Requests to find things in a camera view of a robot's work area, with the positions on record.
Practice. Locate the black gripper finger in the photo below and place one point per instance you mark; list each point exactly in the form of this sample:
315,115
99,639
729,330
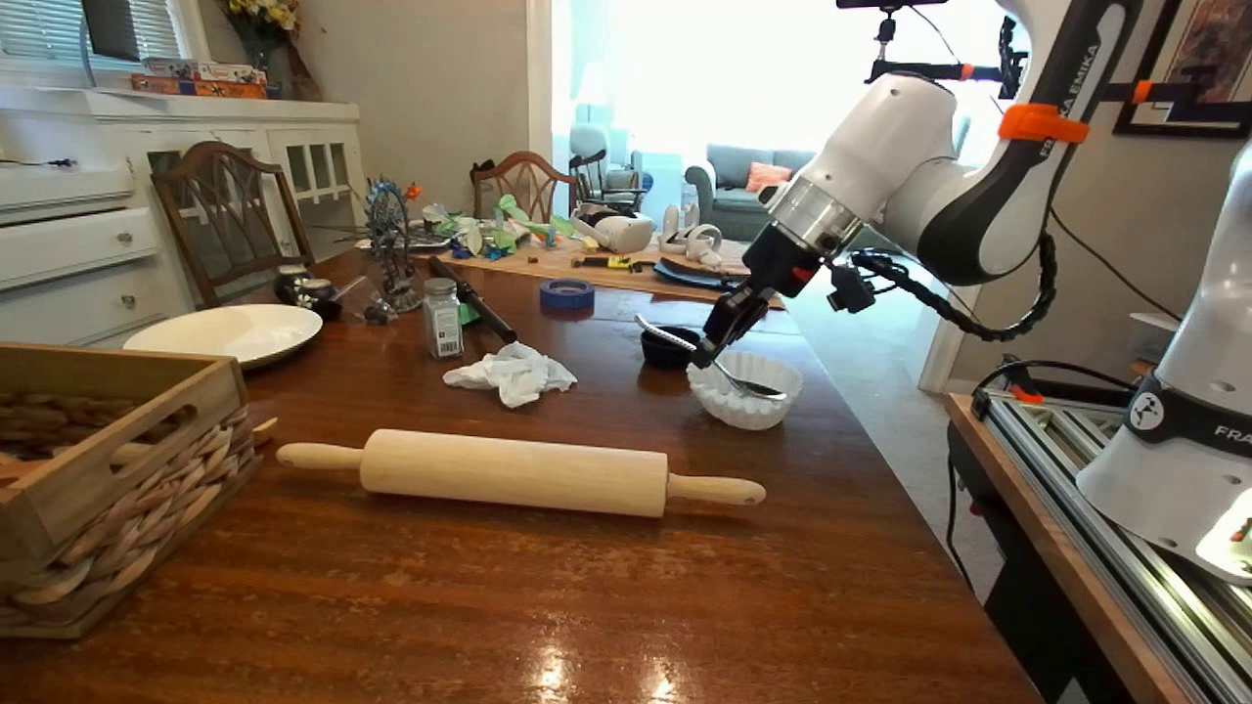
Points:
736,319
736,342

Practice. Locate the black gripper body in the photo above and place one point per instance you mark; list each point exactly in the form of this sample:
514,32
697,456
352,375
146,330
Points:
780,269

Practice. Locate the silver spoon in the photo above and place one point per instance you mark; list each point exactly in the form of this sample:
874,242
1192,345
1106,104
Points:
750,383

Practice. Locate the white paper cupcake holder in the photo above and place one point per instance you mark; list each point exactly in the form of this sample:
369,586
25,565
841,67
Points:
757,418

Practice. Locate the wooden rolling pin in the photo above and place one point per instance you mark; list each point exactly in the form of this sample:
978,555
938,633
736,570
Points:
523,470

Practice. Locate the aluminium robot base platform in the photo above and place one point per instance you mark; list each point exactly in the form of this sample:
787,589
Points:
1042,453

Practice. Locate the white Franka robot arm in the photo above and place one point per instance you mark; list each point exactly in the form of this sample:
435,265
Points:
886,143

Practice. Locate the hex key set yellow holder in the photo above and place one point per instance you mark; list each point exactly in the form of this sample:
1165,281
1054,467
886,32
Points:
594,265

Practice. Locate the small black measuring cup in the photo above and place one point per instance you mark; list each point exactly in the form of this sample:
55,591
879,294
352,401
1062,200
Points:
668,345

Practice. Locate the grey sofa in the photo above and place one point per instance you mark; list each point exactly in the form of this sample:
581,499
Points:
725,209

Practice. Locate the orange cushion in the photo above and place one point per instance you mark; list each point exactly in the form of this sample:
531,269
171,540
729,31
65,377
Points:
766,177

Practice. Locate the blue tape roll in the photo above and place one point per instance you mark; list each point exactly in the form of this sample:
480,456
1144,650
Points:
568,300

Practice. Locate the grey padded seat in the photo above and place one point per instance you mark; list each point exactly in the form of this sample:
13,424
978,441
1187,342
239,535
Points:
594,164

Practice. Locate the crumpled white tissue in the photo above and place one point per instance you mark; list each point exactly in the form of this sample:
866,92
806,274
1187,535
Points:
514,375

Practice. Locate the brown wooden chair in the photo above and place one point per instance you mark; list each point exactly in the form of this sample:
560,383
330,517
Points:
523,158

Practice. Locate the blue paper origami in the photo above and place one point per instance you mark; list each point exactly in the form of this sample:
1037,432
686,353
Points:
461,248

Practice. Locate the glass shaker jar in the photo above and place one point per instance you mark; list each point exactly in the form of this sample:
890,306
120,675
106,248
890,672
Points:
442,327

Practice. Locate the orange paper origami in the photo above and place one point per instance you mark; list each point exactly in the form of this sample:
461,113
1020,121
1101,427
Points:
418,194

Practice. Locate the small black metal ornament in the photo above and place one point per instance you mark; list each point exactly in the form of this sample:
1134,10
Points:
307,294

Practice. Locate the white ceramic plate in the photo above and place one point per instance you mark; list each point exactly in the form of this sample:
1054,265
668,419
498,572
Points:
221,336

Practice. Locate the dark carved wooden chair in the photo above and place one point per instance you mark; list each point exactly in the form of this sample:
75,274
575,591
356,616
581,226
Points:
230,216

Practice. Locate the flower vase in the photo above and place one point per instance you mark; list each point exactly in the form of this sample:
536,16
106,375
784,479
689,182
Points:
269,44

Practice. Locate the white glass-door cabinet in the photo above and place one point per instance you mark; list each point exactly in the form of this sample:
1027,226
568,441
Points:
209,140

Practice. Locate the colourful boxes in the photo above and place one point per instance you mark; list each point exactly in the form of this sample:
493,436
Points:
196,79

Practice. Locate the woven wooden basket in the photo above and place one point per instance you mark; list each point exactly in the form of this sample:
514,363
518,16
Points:
120,509

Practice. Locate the white drawer dresser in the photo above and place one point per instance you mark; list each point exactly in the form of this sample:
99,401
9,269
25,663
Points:
65,248

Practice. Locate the white window blinds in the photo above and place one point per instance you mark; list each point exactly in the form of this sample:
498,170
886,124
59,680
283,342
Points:
41,27

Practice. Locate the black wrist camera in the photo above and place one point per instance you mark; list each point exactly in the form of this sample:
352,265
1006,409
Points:
851,287

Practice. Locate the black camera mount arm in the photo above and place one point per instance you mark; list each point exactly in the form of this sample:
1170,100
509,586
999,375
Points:
931,67

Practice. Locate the black picture frame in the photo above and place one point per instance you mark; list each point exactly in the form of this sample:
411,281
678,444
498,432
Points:
1216,54

